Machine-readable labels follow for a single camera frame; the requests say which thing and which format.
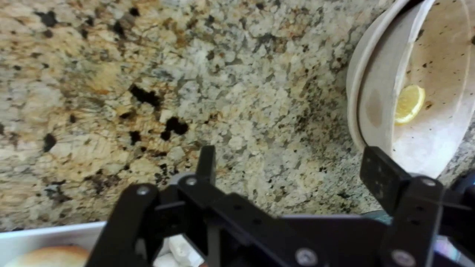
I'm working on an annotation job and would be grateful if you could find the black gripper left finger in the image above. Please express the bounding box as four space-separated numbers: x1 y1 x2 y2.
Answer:
85 144 309 267

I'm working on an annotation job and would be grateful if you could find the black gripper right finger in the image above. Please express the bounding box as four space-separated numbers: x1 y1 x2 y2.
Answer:
359 145 447 267

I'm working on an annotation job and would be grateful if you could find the yellow onion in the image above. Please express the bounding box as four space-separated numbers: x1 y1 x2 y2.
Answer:
3 245 92 267

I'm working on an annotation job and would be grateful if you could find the white rectangular tray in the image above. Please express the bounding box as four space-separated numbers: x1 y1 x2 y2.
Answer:
0 219 108 267

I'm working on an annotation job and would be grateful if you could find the yellow lemon slice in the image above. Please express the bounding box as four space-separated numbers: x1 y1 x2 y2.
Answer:
393 83 428 126

